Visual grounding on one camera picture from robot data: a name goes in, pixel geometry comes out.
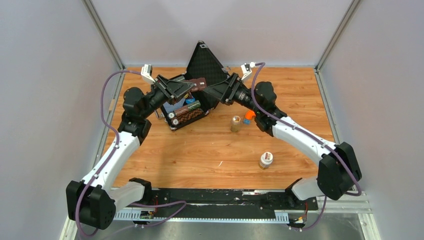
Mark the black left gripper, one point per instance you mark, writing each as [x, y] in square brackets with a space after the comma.
[167, 87]

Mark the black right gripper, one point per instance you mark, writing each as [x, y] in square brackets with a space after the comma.
[227, 88]

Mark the brown pill organizer strip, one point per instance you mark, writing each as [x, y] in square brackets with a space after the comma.
[199, 84]

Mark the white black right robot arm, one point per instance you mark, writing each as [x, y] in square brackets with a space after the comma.
[338, 169]

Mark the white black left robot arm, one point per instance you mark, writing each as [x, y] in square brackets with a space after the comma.
[92, 201]

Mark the black poker chip case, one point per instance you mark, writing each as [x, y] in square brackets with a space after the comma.
[204, 70]

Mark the orange curved toy block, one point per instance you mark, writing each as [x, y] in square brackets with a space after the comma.
[250, 114]

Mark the amber pill jar white lid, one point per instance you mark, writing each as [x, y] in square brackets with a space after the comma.
[266, 159]

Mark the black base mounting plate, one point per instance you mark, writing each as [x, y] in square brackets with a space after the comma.
[202, 203]

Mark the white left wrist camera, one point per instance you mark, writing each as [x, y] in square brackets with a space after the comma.
[146, 74]

